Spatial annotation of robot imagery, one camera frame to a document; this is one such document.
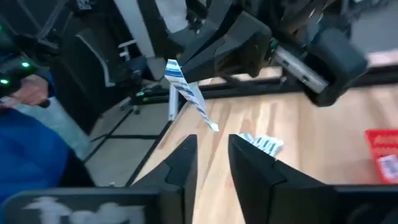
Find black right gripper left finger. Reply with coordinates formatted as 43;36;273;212
130;134;198;224

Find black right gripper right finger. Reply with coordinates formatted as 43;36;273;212
228;134;335;224

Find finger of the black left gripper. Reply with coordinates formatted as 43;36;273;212
179;14;249;74
183;14;271;83

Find pile of red-striped packets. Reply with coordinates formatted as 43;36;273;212
248;134;284;157

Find white orange ointment packet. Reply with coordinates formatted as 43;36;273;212
377;154;398;182

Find white pillar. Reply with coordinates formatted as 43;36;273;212
112;0;158;60

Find red plastic basket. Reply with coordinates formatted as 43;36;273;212
364;129;398;185

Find black office chair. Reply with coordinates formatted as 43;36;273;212
51;15;150;134

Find person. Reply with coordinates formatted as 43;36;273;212
0;52;96;206

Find black equipment stand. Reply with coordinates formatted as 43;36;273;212
0;0;75;55

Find person's hand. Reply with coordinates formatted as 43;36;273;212
11;73;50;106

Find black device green lights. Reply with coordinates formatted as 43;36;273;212
0;54;40;96

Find silver metal bracket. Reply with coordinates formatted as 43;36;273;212
167;82;180;123

